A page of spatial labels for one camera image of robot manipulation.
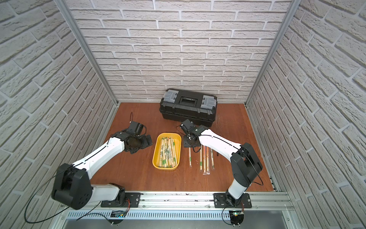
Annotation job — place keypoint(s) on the yellow plastic storage box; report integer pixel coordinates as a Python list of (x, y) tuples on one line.
[(167, 151)]

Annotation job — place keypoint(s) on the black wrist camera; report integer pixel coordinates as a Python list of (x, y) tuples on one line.
[(135, 128), (188, 127)]

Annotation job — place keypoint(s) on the aluminium frame post right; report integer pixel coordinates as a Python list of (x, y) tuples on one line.
[(274, 46)]

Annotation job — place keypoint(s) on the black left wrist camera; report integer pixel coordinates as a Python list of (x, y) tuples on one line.
[(135, 128)]

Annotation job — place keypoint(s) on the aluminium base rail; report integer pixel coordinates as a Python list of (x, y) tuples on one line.
[(169, 205)]

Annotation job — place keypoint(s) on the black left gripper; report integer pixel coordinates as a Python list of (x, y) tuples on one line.
[(142, 141)]

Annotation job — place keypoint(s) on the green panda chopsticks pair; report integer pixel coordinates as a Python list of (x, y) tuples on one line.
[(212, 158)]

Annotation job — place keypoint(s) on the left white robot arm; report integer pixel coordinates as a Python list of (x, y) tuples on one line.
[(72, 185)]

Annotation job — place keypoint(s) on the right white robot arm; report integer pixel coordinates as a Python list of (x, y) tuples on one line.
[(245, 163)]

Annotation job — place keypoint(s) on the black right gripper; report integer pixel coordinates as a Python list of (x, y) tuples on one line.
[(185, 143)]

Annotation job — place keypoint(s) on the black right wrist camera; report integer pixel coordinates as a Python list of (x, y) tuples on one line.
[(188, 127)]

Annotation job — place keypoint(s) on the black plastic toolbox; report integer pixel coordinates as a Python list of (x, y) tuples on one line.
[(180, 105)]

